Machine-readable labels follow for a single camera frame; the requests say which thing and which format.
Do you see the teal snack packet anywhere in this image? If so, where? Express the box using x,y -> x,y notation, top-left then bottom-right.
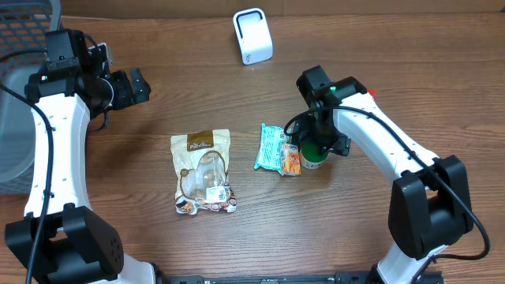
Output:
254,123 -> 288,174

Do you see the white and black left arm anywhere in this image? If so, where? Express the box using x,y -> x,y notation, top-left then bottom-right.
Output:
5,29 -> 165,283

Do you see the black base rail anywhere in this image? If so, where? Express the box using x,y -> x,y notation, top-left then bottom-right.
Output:
166,271 -> 368,284

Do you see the beige dried food bag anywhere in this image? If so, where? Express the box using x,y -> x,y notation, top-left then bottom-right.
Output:
170,129 -> 237,215

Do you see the grey plastic mesh basket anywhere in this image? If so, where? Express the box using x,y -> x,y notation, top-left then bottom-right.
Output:
1,0 -> 62,195

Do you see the white barcode scanner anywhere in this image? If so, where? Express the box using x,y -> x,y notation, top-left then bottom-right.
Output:
233,8 -> 273,65

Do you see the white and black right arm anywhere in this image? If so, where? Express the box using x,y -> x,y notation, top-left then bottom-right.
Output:
291,65 -> 473,283

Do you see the green lid jar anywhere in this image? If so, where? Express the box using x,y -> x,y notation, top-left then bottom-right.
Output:
300,143 -> 328,170

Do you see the red stick snack packet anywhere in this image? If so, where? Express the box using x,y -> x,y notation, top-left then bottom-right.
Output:
368,89 -> 376,99

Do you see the orange snack packet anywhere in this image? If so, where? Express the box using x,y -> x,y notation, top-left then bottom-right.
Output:
279,143 -> 301,176

